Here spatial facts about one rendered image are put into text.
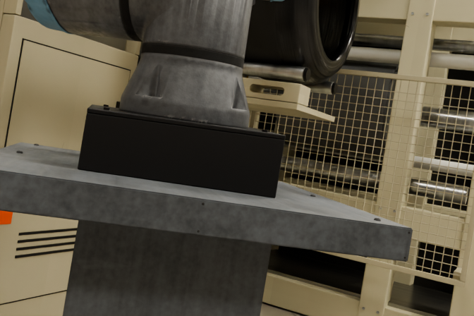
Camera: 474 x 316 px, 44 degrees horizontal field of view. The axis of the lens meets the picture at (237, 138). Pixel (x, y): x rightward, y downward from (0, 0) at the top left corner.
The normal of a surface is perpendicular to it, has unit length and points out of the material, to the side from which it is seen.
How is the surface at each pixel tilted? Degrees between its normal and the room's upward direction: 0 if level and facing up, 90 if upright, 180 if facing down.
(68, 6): 128
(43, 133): 90
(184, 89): 73
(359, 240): 90
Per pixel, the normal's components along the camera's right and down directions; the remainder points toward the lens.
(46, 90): 0.88, 0.15
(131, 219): 0.22, 0.04
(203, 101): 0.34, -0.25
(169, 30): -0.39, -0.02
